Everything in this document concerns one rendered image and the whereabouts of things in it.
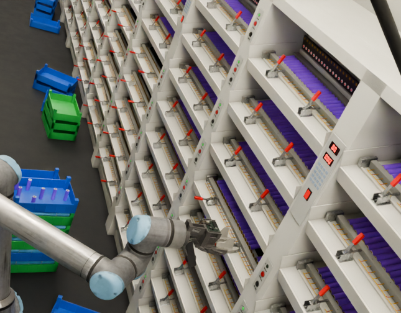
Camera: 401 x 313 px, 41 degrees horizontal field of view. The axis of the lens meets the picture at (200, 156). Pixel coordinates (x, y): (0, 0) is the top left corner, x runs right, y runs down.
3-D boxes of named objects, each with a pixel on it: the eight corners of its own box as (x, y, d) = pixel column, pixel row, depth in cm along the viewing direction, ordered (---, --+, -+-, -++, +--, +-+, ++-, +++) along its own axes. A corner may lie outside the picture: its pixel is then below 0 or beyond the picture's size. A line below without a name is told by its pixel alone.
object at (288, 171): (291, 211, 163) (299, 174, 156) (227, 112, 211) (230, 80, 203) (350, 202, 169) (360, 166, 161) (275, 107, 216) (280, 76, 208)
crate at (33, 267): (-5, 273, 267) (-1, 261, 263) (-8, 245, 282) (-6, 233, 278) (56, 271, 282) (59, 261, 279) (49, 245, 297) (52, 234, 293)
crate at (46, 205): (12, 211, 249) (15, 198, 245) (6, 184, 263) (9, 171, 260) (74, 213, 264) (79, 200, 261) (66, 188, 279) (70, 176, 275)
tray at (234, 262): (242, 298, 181) (245, 278, 176) (193, 189, 228) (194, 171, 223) (296, 287, 186) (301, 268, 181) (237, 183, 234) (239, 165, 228)
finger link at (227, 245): (246, 243, 175) (221, 238, 172) (239, 257, 178) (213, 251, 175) (244, 237, 178) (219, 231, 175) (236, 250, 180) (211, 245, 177)
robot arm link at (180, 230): (166, 253, 167) (159, 232, 175) (180, 254, 170) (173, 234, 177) (177, 231, 163) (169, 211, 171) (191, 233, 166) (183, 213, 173)
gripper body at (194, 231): (224, 235, 171) (190, 230, 166) (213, 254, 175) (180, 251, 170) (216, 219, 177) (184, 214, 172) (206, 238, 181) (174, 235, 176)
